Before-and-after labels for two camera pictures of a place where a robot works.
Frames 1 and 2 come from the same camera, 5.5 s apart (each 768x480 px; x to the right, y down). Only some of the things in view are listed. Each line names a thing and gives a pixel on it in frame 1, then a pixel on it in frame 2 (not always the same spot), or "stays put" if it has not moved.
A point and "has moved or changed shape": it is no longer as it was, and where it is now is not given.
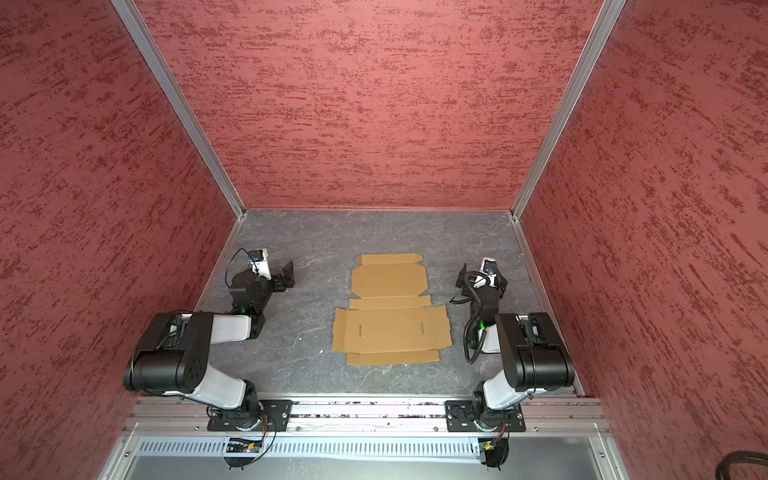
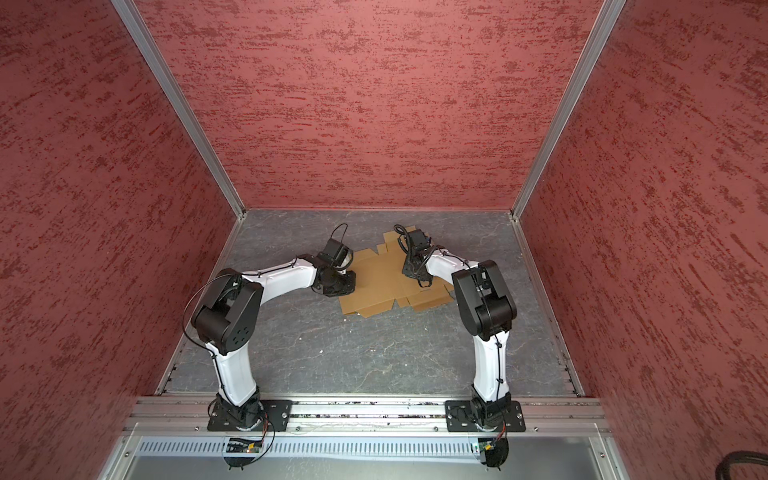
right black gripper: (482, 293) to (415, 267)
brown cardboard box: (390, 322) has moved or changed shape
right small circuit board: (486, 444) stays put
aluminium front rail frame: (562, 418) stays put
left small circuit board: (237, 445) stays put
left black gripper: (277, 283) to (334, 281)
